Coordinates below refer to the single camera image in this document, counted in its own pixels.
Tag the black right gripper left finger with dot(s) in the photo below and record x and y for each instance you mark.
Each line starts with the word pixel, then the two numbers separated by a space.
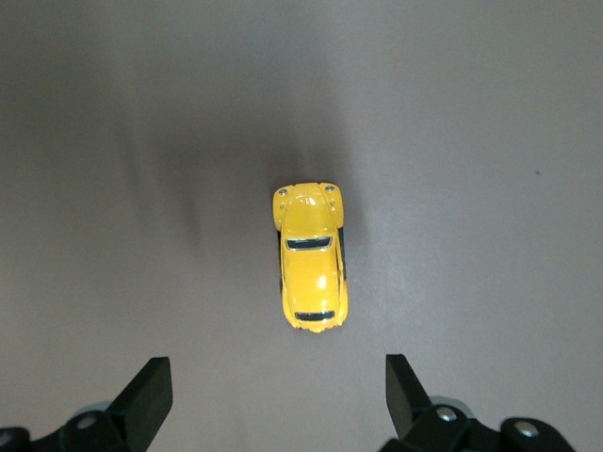
pixel 141 405

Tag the yellow beetle toy car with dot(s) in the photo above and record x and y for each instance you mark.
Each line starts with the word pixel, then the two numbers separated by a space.
pixel 311 263

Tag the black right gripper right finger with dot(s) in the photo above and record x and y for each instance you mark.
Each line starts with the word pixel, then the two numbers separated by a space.
pixel 410 409

